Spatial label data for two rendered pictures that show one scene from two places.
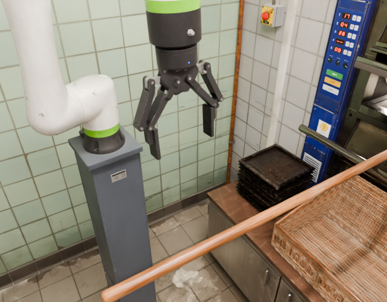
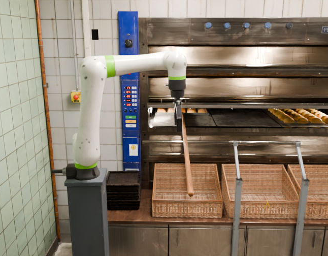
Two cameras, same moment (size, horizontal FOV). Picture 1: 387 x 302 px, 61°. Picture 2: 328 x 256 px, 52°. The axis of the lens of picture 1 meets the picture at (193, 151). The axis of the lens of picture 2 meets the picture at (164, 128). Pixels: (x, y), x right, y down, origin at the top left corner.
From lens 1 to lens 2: 159 cm
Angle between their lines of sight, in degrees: 54
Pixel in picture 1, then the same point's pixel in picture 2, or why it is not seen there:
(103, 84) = not seen: hidden behind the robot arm
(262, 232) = (142, 216)
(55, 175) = not seen: outside the picture
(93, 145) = (92, 173)
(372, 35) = (142, 94)
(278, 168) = (125, 178)
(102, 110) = not seen: hidden behind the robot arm
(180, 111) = (30, 180)
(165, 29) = (183, 84)
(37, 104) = (95, 143)
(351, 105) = (143, 129)
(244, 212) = (122, 215)
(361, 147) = (156, 148)
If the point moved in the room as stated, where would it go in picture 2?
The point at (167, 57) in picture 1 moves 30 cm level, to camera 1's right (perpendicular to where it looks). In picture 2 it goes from (181, 93) to (206, 86)
